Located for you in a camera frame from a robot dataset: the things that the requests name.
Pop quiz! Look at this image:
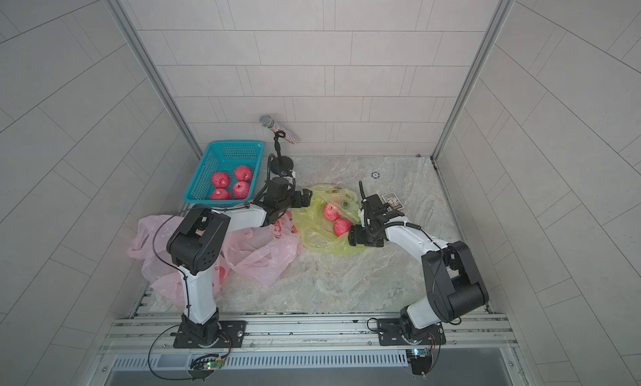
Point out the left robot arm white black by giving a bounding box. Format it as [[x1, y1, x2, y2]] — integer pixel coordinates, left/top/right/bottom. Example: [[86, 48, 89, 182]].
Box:
[[159, 155, 312, 349]]

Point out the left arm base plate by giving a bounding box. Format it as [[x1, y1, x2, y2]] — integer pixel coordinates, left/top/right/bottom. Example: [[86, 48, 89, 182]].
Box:
[[173, 319, 247, 349]]

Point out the playing card deck box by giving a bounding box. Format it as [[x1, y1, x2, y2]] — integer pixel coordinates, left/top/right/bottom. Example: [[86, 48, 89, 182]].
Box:
[[382, 192, 403, 211]]

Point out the red apple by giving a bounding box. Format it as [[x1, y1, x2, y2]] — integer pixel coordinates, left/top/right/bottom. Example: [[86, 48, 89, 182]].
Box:
[[333, 217, 353, 237], [210, 188, 230, 201], [234, 165, 254, 182], [323, 203, 341, 222], [232, 181, 251, 200], [210, 172, 230, 188]]

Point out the yellow-green plastic bag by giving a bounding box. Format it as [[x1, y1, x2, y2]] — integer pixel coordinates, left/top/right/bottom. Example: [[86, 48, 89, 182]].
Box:
[[290, 184, 366, 256]]

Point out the microphone on black stand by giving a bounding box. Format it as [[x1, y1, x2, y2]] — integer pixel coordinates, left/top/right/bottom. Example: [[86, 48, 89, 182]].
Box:
[[260, 115, 298, 177]]

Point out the pink plastic bag back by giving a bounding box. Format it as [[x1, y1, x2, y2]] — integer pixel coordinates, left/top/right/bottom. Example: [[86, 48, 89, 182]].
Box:
[[222, 212, 305, 287]]

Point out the circuit board with cables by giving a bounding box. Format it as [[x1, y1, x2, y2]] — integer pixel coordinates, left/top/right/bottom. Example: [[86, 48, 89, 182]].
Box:
[[406, 349, 435, 377], [188, 354, 227, 381]]

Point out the left circuit board with cables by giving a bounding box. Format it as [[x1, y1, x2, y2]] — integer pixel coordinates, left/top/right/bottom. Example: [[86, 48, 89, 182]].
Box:
[[188, 354, 227, 381]]

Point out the teal plastic basket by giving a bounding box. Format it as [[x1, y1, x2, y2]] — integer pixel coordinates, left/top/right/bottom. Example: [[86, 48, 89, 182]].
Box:
[[183, 140, 265, 208]]

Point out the aluminium rail frame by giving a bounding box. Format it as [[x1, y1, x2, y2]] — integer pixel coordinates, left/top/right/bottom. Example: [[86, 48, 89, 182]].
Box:
[[84, 310, 533, 385]]

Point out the right circuit board with cables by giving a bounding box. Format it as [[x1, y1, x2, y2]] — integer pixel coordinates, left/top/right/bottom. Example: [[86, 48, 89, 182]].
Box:
[[406, 349, 435, 377]]

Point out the pink plastic bag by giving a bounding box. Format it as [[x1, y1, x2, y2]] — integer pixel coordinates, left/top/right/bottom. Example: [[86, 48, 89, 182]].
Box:
[[222, 212, 305, 287], [126, 214, 231, 308]]

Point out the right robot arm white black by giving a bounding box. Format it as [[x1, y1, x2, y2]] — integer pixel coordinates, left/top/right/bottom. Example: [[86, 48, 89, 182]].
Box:
[[348, 184, 489, 346]]

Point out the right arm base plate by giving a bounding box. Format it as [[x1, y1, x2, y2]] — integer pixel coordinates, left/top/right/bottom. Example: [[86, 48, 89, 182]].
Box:
[[367, 317, 447, 347]]

